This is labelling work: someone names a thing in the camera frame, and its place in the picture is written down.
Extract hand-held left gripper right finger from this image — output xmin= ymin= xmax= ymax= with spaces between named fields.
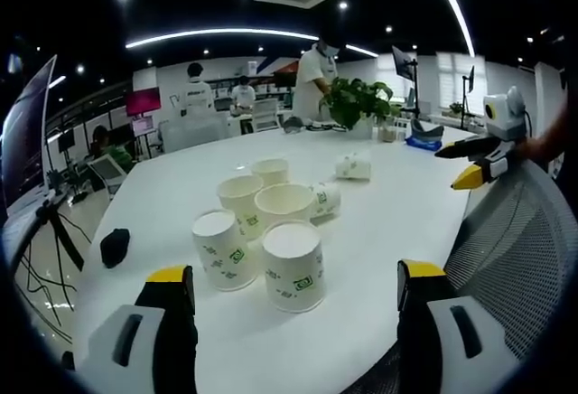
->
xmin=396 ymin=258 xmax=520 ymax=394

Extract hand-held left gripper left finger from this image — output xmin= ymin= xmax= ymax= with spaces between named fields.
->
xmin=74 ymin=265 xmax=200 ymax=394

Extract single printed paper cup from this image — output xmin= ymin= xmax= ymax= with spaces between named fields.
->
xmin=334 ymin=149 xmax=373 ymax=182

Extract cluster of white paper cups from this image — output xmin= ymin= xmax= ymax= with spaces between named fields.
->
xmin=191 ymin=158 xmax=342 ymax=314

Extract grey curved holder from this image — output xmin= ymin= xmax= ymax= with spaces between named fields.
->
xmin=409 ymin=117 xmax=446 ymax=141

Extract blue wipes pack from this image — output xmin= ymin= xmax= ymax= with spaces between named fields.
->
xmin=404 ymin=134 xmax=444 ymax=152

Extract small clear jar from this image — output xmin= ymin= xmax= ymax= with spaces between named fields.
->
xmin=376 ymin=122 xmax=399 ymax=145

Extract grey mesh office chair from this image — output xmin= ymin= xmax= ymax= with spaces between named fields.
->
xmin=351 ymin=158 xmax=571 ymax=394

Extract small black pouch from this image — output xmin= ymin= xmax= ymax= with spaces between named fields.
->
xmin=99 ymin=228 xmax=133 ymax=269

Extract white table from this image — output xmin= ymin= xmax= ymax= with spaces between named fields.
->
xmin=74 ymin=123 xmax=489 ymax=394

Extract green potted plant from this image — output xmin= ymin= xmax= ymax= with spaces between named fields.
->
xmin=318 ymin=76 xmax=402 ymax=140

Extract black tripod stand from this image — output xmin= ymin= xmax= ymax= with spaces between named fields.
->
xmin=38 ymin=202 xmax=86 ymax=273

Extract small white tilted display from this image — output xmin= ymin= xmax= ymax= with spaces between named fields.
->
xmin=87 ymin=154 xmax=124 ymax=197

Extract large computer monitor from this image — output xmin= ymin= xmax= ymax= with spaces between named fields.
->
xmin=0 ymin=53 xmax=59 ymax=217

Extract curved ceiling light strip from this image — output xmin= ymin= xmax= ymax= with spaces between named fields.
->
xmin=125 ymin=27 xmax=380 ymax=59

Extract black floor cables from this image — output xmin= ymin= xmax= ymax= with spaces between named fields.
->
xmin=15 ymin=212 xmax=98 ymax=345

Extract pink wall screen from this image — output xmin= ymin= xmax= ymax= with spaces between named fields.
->
xmin=125 ymin=87 xmax=163 ymax=117

